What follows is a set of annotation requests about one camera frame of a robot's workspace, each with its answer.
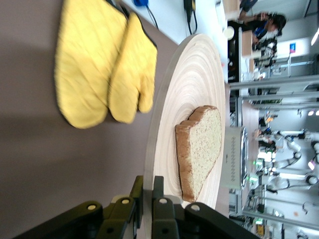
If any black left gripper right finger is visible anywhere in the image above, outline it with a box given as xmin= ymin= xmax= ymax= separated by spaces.
xmin=151 ymin=175 xmax=251 ymax=239

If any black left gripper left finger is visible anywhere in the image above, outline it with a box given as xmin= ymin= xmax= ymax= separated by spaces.
xmin=13 ymin=175 xmax=145 ymax=239

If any brown crust toast slice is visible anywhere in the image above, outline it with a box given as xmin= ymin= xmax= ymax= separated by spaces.
xmin=174 ymin=105 xmax=223 ymax=203

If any round wooden plate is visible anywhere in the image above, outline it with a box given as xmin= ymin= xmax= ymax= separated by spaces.
xmin=143 ymin=33 xmax=226 ymax=239

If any silver beige toaster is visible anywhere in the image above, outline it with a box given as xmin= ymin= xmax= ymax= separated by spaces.
xmin=222 ymin=125 xmax=249 ymax=192

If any brown table cover cloth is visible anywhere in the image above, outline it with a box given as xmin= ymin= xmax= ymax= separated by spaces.
xmin=0 ymin=0 xmax=261 ymax=239

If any yellow oven mitt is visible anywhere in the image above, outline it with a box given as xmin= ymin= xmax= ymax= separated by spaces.
xmin=54 ymin=0 xmax=130 ymax=129
xmin=107 ymin=11 xmax=159 ymax=124

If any cardboard box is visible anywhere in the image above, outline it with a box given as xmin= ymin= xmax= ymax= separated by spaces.
xmin=241 ymin=30 xmax=254 ymax=57

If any person in dark clothes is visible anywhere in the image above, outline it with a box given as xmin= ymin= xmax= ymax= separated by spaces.
xmin=239 ymin=11 xmax=288 ymax=42

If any grey metal post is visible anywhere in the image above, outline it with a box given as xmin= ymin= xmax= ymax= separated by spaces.
xmin=249 ymin=100 xmax=319 ymax=111
xmin=228 ymin=80 xmax=319 ymax=93

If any blue cable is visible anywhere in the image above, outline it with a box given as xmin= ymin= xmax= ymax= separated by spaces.
xmin=145 ymin=4 xmax=160 ymax=30

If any black hanging cable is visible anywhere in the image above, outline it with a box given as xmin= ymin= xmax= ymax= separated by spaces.
xmin=183 ymin=0 xmax=198 ymax=36

